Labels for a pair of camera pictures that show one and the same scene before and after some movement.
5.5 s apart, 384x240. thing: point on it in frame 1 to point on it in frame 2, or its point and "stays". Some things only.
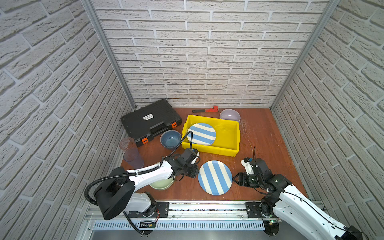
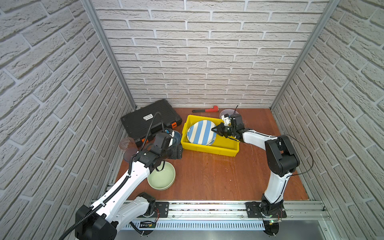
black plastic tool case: (143, 124) stays
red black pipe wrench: (214, 109) stays
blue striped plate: (215, 177) to (200, 132)
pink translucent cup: (127, 143) stays
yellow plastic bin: (228, 135) stays
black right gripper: (241, 179) to (220, 127)
